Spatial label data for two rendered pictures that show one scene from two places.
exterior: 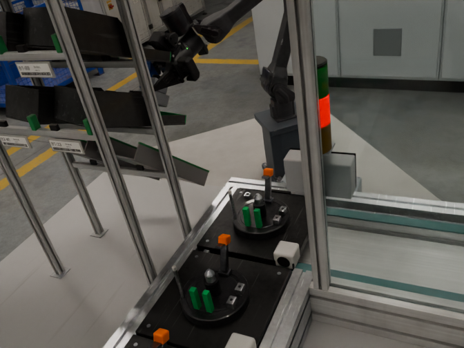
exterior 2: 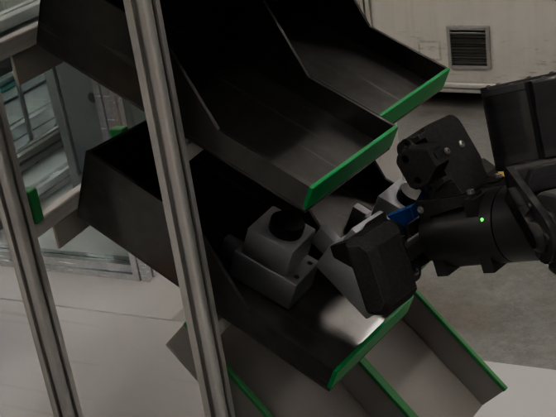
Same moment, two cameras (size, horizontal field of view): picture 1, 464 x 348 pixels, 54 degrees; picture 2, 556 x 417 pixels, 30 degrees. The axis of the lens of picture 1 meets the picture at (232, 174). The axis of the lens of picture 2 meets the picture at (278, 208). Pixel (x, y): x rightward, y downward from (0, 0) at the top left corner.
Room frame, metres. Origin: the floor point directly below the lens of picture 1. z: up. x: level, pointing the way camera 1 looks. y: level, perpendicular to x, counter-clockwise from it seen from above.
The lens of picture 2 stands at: (0.99, -0.61, 1.67)
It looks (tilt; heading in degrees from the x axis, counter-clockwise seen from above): 24 degrees down; 88
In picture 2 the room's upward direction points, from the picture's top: 8 degrees counter-clockwise
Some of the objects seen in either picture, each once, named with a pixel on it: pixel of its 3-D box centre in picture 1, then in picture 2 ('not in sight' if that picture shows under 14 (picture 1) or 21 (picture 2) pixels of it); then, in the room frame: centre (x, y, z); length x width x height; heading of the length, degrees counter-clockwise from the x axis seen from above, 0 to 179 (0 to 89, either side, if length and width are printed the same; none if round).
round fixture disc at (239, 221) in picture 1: (261, 217); not in sight; (0.87, -0.05, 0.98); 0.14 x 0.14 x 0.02
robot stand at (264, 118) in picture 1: (286, 144); not in sight; (1.24, -0.19, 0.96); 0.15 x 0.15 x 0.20; 11
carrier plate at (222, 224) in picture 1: (262, 224); not in sight; (0.87, -0.05, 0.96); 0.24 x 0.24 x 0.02; 60
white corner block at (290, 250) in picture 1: (286, 255); not in sight; (0.74, -0.08, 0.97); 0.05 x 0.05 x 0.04; 60
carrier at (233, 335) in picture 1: (212, 284); not in sight; (0.65, 0.08, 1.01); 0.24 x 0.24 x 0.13; 60
